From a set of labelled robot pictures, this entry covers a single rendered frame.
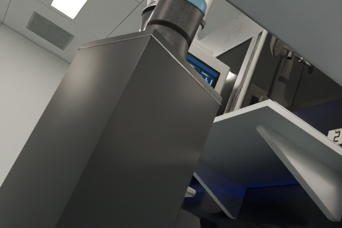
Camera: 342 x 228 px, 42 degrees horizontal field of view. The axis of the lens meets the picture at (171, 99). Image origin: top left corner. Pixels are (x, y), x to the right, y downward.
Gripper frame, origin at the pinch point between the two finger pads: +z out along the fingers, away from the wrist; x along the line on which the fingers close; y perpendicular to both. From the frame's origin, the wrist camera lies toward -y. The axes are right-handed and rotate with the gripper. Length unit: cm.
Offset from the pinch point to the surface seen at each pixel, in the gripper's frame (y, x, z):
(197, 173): 14, 47, 29
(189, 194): 24, 67, 32
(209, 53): 18, 90, -46
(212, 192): 23, 47, 32
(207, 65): 18, 88, -38
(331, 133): 36.6, 9.9, 5.5
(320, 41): -49, -86, 67
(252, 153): 15.7, 18.1, 23.5
